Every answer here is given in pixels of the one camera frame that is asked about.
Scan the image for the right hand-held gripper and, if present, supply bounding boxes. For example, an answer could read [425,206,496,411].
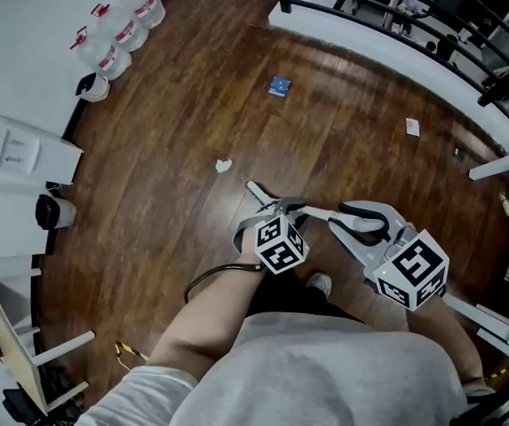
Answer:
[327,199,451,313]

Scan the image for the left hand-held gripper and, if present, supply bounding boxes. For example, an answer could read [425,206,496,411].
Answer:
[234,196,312,277]

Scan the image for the blue packet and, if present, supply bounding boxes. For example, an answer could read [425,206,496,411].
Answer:
[266,75,293,99]

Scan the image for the person's left forearm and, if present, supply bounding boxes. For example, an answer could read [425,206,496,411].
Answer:
[145,233,268,375]

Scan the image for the person's right forearm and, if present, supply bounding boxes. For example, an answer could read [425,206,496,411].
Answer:
[402,293,489,388]

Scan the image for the white shoe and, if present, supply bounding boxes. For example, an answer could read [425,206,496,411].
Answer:
[306,272,333,297]

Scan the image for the black trousers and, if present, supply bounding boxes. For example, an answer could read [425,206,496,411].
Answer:
[244,272,366,326]

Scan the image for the grey shirt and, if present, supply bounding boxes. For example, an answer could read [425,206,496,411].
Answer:
[74,311,497,426]

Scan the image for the yellow black floor tape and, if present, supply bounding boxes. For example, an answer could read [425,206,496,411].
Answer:
[483,360,509,382]
[113,341,149,364]

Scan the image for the black lid bin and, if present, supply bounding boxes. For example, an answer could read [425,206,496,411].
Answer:
[35,187,78,232]

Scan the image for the small white bin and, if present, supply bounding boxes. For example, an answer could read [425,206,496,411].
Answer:
[75,72,112,103]

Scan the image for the clear water jug red label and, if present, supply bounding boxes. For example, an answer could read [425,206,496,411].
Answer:
[69,26,133,82]
[114,0,167,31]
[91,3,150,53]

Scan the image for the white water dispenser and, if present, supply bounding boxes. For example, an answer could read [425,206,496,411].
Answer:
[0,102,84,203]

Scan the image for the wooden top white table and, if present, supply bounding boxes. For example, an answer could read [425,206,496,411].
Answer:
[0,255,96,417]

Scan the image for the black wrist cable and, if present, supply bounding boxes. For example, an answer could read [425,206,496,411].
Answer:
[184,261,267,304]

